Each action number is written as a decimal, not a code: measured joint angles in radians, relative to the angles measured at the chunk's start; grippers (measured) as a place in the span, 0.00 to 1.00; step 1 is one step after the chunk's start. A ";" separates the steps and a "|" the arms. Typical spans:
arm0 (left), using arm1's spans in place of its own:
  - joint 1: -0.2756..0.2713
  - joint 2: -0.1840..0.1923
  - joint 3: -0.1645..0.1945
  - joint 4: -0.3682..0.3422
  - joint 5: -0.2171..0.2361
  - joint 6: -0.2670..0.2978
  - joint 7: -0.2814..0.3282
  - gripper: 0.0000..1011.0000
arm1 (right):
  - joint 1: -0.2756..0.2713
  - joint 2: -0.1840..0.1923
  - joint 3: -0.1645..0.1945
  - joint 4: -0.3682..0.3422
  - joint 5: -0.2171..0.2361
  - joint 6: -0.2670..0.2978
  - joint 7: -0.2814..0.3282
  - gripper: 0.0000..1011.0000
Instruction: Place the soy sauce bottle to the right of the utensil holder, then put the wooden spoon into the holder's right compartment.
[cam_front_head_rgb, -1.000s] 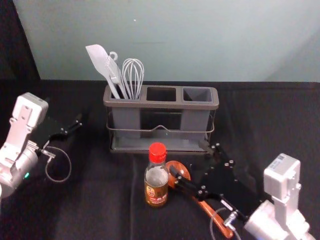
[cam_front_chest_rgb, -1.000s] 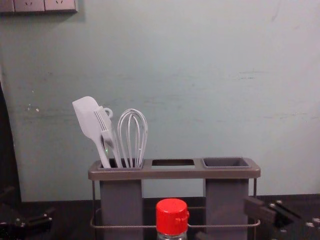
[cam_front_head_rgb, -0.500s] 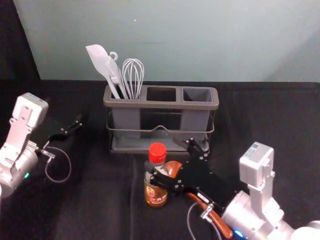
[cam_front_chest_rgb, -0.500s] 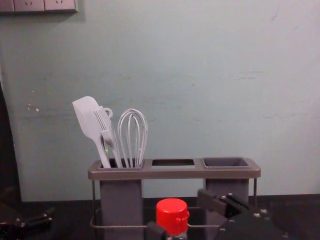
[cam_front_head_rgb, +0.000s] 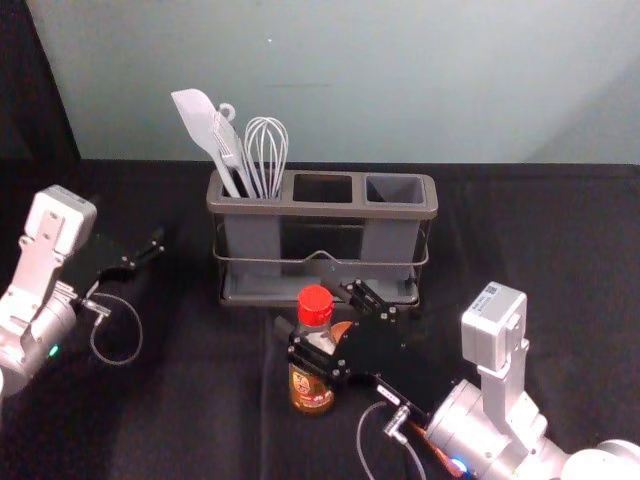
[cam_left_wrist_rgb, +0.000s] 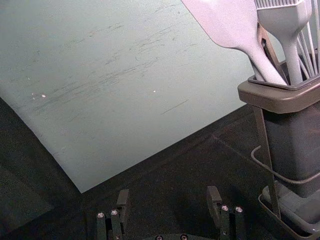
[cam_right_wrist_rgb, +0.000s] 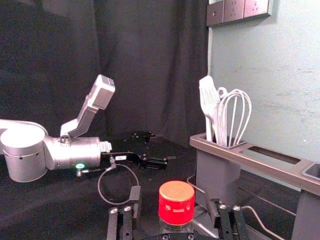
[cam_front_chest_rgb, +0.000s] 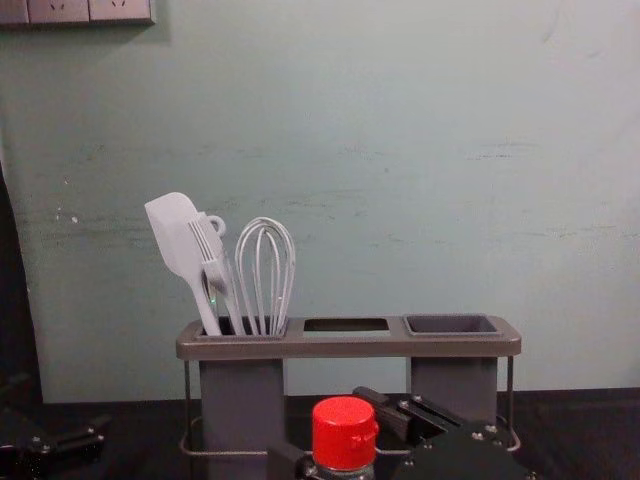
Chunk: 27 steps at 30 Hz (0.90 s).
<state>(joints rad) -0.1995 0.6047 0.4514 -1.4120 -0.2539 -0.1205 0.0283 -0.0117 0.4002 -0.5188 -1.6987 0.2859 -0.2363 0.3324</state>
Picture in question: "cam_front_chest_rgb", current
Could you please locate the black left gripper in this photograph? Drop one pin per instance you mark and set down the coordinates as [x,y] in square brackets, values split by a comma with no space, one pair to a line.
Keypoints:
[15,462]

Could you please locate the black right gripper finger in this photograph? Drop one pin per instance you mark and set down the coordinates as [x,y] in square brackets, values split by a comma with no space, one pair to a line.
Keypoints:
[287,462]

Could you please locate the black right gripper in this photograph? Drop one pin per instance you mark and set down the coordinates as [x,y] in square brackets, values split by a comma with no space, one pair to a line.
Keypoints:
[465,457]

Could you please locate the bottle with red cap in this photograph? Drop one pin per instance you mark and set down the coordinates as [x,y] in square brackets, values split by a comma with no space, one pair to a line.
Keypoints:
[344,430]

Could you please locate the short grey plastic bin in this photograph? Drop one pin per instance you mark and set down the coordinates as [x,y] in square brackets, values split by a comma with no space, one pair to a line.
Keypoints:
[452,380]

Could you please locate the tall grey plastic bin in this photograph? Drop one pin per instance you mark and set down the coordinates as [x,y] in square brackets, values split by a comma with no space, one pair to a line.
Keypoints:
[242,400]

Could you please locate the grey rack with steel bars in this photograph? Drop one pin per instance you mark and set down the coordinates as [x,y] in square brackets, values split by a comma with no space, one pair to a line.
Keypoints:
[345,345]

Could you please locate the black drape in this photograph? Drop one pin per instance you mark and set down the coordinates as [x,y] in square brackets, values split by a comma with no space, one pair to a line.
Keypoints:
[15,300]

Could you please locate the black table cloth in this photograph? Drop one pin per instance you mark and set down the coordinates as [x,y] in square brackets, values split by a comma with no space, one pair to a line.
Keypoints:
[575,430]

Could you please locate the pale grey silicone whisk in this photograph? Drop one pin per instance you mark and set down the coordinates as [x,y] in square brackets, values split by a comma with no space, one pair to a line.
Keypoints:
[265,280]

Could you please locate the pale grey silicone spatula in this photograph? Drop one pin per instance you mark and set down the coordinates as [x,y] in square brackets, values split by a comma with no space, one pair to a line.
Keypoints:
[170,235]

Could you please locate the grey wall socket panel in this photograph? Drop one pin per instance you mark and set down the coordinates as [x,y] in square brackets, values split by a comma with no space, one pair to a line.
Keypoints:
[75,11]

